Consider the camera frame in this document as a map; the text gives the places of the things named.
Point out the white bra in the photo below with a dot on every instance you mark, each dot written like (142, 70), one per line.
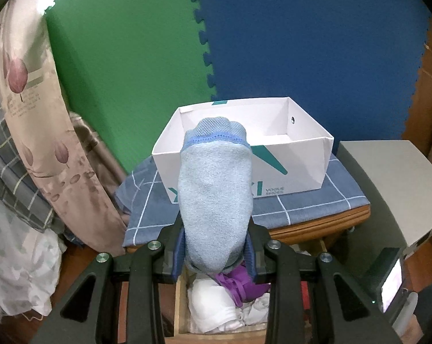
(211, 308)

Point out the blue foam mat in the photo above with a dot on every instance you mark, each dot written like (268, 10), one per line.
(351, 64)

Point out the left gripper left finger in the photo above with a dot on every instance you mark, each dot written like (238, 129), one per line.
(178, 257)

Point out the grey white box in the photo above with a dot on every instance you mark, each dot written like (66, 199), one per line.
(397, 180)

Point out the purple bra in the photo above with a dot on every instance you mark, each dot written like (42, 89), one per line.
(240, 286)

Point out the white patterned sheet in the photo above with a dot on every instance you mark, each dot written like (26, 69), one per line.
(30, 263)

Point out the beige floral curtain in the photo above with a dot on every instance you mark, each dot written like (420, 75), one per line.
(44, 136)

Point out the blue checked cloth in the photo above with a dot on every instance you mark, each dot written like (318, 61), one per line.
(143, 196)

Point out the green foam mat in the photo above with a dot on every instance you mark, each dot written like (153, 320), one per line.
(127, 65)

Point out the light blue sock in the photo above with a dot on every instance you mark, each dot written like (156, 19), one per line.
(215, 193)

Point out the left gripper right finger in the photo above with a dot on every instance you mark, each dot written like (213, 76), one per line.
(249, 257)

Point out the grey plaid bedding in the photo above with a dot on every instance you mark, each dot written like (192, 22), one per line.
(17, 189)

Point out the white XINCCI shoe box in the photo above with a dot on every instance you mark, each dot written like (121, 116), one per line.
(291, 150)

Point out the wooden nightstand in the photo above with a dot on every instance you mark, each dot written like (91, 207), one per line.
(309, 227)

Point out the brown satin curtain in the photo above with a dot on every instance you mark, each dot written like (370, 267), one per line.
(108, 170)

